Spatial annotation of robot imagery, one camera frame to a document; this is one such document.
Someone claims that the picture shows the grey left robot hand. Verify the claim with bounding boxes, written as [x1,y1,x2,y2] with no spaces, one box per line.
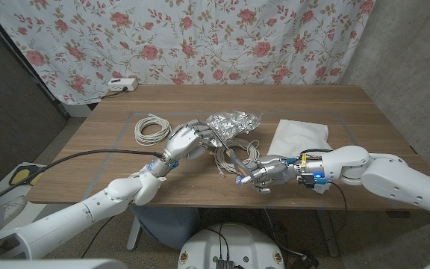
[148,119,218,179]

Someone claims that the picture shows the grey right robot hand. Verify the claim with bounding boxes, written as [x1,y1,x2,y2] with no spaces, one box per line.
[235,154,306,195]

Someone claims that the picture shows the yellow grey handled scissors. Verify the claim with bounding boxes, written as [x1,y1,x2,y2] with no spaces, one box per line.
[209,126,255,182]

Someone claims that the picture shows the aluminum foil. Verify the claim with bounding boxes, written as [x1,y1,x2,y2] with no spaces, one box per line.
[205,110,263,147]

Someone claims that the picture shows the white towel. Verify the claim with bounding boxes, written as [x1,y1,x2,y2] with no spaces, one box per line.
[267,119,335,194]

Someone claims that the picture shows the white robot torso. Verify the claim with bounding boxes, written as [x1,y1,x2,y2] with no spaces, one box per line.
[177,223,286,269]

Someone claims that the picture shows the blue grey stool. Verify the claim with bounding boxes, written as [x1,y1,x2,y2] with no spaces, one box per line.
[129,206,201,250]

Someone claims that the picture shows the white power strip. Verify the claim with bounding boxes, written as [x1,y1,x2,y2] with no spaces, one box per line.
[107,77,139,93]

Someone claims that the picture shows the grey table leg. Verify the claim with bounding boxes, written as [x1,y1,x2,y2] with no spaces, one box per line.
[317,209,340,258]

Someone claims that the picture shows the black adapter on floor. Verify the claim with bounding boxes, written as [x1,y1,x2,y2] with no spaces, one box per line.
[291,252,320,269]

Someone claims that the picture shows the floral print backdrop curtain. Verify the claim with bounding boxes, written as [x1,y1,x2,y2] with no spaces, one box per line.
[0,0,376,105]

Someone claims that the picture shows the white table leg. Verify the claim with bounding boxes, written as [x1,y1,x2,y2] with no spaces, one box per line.
[126,215,143,250]

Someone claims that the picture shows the white floor board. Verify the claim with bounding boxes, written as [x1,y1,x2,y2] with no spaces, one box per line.
[0,161,50,221]

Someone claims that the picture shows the person in grey clothes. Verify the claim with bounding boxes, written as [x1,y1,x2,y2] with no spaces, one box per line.
[0,185,28,235]

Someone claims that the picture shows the large coiled white cable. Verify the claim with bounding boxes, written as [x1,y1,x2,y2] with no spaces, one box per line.
[214,137,261,179]

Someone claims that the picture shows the small coiled white cable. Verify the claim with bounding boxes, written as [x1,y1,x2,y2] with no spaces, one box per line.
[134,114,173,146]

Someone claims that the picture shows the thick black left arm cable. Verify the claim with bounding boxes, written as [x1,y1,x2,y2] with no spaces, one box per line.
[0,149,164,214]

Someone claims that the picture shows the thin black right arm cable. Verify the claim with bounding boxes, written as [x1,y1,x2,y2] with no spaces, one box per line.
[328,182,349,229]

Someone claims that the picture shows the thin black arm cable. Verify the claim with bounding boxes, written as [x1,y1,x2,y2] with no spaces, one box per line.
[81,215,116,259]
[328,182,349,229]

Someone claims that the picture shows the black power strip cord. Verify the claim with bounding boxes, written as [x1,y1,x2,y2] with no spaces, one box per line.
[101,86,129,100]

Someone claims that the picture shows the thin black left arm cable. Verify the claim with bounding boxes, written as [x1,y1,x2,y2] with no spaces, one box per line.
[81,215,116,259]

